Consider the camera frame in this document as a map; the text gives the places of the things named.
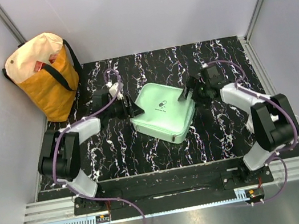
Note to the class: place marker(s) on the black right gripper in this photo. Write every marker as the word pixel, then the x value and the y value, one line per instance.
pixel 193 84

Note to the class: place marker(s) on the mint green medicine case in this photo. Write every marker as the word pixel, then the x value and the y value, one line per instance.
pixel 165 117

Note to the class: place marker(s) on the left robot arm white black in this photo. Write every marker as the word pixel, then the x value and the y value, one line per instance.
pixel 60 157

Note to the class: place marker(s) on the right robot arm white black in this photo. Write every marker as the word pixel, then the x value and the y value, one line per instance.
pixel 270 118

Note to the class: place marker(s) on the orange tote bag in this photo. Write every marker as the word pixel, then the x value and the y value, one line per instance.
pixel 48 71

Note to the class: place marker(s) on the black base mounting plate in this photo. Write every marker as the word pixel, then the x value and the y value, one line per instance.
pixel 174 189

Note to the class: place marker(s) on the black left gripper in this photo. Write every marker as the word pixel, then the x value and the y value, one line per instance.
pixel 132 111

